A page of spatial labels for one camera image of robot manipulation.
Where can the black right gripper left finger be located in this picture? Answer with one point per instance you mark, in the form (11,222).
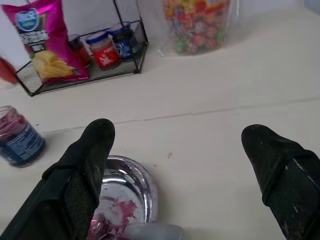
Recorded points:
(75,180)

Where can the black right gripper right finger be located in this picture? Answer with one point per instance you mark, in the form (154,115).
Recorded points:
(287,180)

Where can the open blue label jam jar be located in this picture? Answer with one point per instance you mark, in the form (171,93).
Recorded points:
(22,142)

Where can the dark red jar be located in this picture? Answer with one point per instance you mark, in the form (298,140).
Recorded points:
(82,53)

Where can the round steel plate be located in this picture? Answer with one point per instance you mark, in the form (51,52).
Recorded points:
(125,185)

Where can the red label jar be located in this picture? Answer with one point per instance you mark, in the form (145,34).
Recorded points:
(105,56)

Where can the red object in glass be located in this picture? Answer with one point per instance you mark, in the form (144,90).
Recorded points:
(6,71)

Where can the closed blue label jar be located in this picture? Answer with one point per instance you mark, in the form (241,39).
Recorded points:
(125,47)

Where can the pink potato chips bag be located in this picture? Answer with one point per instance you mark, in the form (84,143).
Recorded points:
(50,37)

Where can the candy jar orange lid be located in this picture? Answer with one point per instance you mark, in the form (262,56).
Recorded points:
(197,32)

